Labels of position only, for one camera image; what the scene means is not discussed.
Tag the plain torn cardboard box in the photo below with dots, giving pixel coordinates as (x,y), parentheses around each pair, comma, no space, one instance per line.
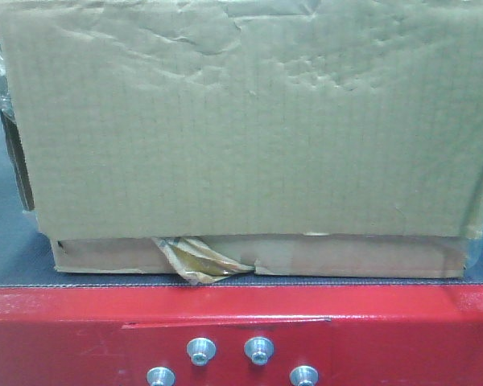
(313,138)

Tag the crumpled yellow packing tape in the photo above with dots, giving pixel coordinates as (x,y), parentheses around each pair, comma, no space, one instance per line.
(196,262)

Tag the silver bolt upper right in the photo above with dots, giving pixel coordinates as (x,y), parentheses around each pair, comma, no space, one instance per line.
(259,350)

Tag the silver bolt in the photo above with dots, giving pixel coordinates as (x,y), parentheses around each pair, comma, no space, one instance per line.
(304,375)
(160,376)
(259,350)
(201,350)

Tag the silver bolt upper left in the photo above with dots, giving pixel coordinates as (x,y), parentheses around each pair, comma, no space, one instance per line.
(201,350)

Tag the silver bolt lower right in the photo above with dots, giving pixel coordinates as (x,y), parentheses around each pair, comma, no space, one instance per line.
(304,375)

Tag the silver bolt lower left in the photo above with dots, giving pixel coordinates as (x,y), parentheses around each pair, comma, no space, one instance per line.
(160,376)

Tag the red metal beam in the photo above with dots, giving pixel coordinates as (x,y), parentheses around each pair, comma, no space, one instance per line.
(351,334)

